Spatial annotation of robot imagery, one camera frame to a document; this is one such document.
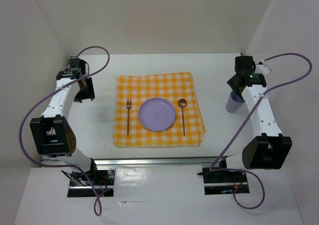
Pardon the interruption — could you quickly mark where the purple plastic cup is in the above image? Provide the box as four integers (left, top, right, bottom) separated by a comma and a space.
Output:
225, 91, 245, 113

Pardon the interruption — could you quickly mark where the copper fork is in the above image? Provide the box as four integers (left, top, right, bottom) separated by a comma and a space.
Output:
126, 98, 132, 135

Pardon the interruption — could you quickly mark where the copper spoon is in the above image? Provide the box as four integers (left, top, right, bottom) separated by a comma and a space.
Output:
177, 99, 187, 136

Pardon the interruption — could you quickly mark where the yellow checkered cloth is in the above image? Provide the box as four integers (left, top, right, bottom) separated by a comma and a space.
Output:
113, 72, 205, 148

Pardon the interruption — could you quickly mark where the purple plastic plate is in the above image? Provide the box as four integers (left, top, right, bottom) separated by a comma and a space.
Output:
138, 98, 176, 131

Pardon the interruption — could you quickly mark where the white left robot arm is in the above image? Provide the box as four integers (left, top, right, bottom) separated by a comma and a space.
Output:
29, 58, 99, 185

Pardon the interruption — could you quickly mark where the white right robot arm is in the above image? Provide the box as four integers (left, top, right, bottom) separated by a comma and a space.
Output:
217, 56, 292, 181

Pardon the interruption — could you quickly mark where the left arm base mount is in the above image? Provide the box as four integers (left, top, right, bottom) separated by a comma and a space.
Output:
61, 167, 117, 198

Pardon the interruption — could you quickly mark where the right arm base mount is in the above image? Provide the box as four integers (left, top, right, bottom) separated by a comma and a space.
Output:
197, 167, 250, 195

